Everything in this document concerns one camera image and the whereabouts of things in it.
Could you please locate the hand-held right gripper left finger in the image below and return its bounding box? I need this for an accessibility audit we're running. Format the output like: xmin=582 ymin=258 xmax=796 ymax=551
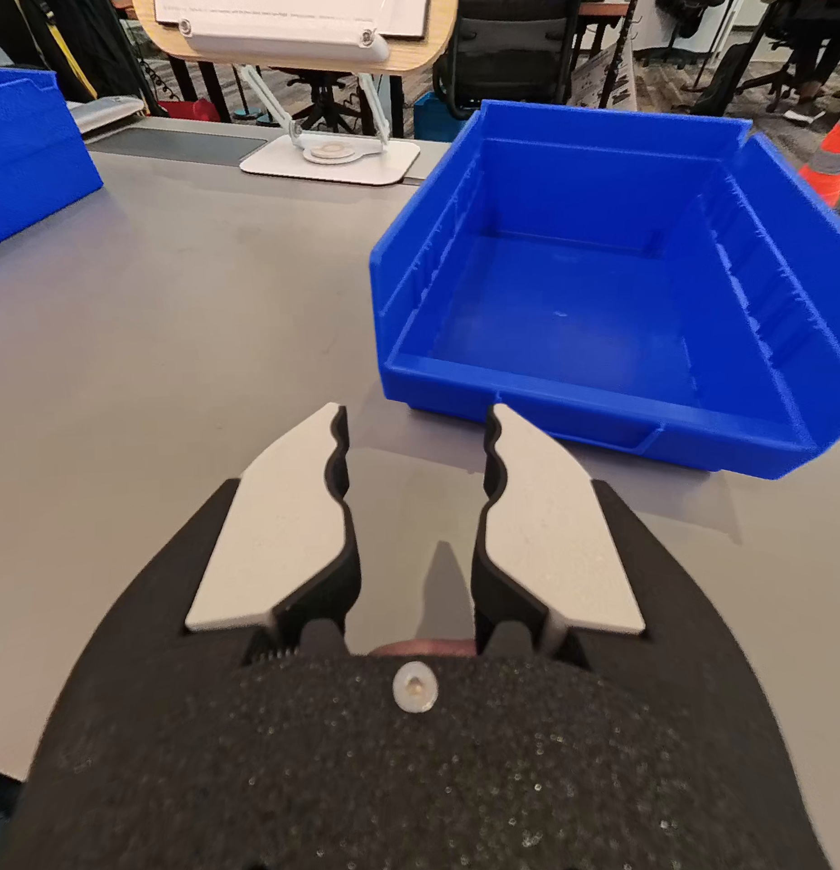
xmin=184 ymin=403 xmax=363 ymax=653

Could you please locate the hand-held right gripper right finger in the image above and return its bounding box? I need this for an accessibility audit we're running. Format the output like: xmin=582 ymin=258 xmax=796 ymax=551
xmin=469 ymin=403 xmax=648 ymax=659

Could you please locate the blue plastic bin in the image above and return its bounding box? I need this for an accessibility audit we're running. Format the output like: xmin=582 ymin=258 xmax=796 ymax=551
xmin=0 ymin=67 xmax=105 ymax=251
xmin=369 ymin=98 xmax=840 ymax=481

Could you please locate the white adjustable stand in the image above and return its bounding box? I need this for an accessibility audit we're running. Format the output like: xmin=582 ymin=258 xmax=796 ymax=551
xmin=179 ymin=24 xmax=422 ymax=186

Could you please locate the blue storage box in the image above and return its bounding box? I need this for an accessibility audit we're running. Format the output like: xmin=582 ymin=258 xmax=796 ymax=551
xmin=412 ymin=90 xmax=473 ymax=144

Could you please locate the red bag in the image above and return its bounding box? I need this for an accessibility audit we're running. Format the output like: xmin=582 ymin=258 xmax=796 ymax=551
xmin=157 ymin=97 xmax=222 ymax=125

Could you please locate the printed floor sign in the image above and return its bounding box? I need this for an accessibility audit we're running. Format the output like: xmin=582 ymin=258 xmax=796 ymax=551
xmin=568 ymin=37 xmax=640 ymax=113

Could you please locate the orange traffic cone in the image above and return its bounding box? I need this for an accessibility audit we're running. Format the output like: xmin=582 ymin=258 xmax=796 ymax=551
xmin=797 ymin=111 xmax=840 ymax=209

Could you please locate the black office chair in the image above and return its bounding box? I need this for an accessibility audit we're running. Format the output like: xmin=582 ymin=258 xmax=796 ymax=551
xmin=432 ymin=0 xmax=585 ymax=122

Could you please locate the black stanchion pole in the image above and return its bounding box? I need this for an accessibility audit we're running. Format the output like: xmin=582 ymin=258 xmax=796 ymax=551
xmin=599 ymin=0 xmax=640 ymax=111

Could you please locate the printed instruction sheet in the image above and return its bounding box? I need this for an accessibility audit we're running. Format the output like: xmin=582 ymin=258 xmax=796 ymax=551
xmin=154 ymin=0 xmax=432 ymax=40

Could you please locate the dark hanging cloth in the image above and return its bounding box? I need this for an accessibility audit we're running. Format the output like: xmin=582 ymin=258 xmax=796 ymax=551
xmin=0 ymin=0 xmax=147 ymax=104

